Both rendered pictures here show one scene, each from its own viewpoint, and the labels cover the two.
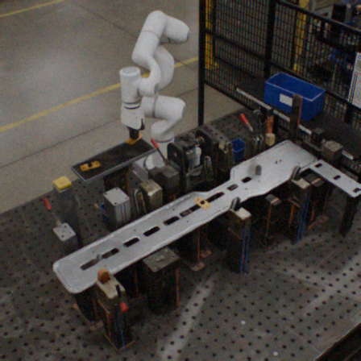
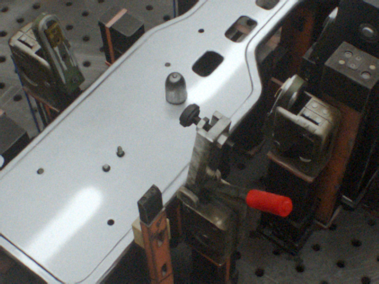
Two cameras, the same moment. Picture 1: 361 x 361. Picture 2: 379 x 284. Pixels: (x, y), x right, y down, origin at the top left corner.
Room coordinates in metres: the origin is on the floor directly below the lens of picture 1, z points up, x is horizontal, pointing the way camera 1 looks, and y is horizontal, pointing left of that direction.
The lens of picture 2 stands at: (2.51, -0.48, 1.84)
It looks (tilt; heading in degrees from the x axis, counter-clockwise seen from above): 57 degrees down; 168
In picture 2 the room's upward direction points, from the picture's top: 3 degrees counter-clockwise
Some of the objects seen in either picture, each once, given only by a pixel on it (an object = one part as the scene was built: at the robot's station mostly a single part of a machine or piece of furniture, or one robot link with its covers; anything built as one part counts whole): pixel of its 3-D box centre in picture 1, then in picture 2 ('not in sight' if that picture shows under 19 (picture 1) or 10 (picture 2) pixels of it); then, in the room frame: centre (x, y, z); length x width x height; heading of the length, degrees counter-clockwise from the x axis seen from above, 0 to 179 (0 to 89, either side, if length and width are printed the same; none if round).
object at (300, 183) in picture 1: (295, 209); (58, 107); (1.77, -0.54, 0.87); 0.12 x 0.09 x 0.35; 37
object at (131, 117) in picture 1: (132, 113); not in sight; (1.88, 0.20, 1.35); 0.10 x 0.07 x 0.11; 55
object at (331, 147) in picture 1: (327, 173); not in sight; (2.04, -0.76, 0.88); 0.08 x 0.08 x 0.36; 37
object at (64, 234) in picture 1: (70, 260); not in sight; (1.46, 0.48, 0.88); 0.11 x 0.10 x 0.36; 37
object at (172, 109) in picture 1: (168, 118); not in sight; (2.23, 0.06, 1.10); 0.19 x 0.12 x 0.24; 72
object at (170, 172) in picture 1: (169, 201); not in sight; (1.83, 0.05, 0.89); 0.13 x 0.11 x 0.38; 37
